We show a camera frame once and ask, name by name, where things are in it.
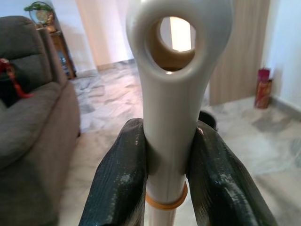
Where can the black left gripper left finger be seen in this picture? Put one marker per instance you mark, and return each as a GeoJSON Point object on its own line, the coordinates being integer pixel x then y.
{"type": "Point", "coordinates": [120, 179]}

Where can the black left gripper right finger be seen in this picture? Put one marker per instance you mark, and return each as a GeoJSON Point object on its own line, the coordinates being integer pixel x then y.
{"type": "Point", "coordinates": [223, 183]}

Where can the wooden broom with white grip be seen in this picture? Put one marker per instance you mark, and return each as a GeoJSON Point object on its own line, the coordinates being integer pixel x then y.
{"type": "Point", "coordinates": [169, 106]}

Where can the grey fabric sofa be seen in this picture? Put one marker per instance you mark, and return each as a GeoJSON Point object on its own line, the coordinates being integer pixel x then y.
{"type": "Point", "coordinates": [35, 131]}

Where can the red cylindrical gift tube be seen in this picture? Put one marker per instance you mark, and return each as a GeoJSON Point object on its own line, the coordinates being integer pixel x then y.
{"type": "Point", "coordinates": [263, 91]}

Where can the brown wooden side cabinet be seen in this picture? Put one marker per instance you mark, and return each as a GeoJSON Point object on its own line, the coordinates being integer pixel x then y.
{"type": "Point", "coordinates": [63, 54]}

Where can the beige wooden panel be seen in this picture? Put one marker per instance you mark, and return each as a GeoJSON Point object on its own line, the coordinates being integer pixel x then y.
{"type": "Point", "coordinates": [244, 47]}

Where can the black cushion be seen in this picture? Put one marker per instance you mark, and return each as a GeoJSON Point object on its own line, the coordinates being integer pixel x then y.
{"type": "Point", "coordinates": [13, 80]}

